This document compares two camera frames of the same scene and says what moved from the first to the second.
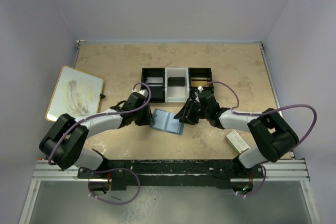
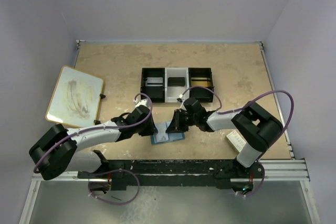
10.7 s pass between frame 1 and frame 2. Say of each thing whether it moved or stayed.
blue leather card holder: moved
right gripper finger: moved
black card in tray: stayed
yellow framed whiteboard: stayed
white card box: stayed
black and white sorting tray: stayed
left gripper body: moved
